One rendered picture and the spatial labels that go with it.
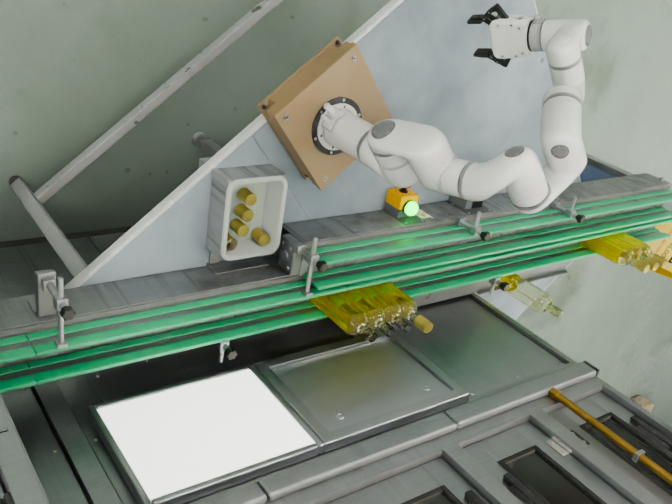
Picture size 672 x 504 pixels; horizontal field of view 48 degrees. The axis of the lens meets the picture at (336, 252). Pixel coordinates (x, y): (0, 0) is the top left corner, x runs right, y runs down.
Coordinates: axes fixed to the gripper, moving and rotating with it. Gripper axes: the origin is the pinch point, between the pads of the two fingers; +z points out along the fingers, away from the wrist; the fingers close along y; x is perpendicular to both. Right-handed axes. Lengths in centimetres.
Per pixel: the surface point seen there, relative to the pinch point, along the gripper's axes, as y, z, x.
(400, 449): 59, -6, -86
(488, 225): 66, 8, 1
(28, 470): -13, 4, -144
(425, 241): 52, 15, -24
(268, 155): 10, 43, -43
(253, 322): 41, 39, -74
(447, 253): 65, 15, -15
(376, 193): 42, 33, -17
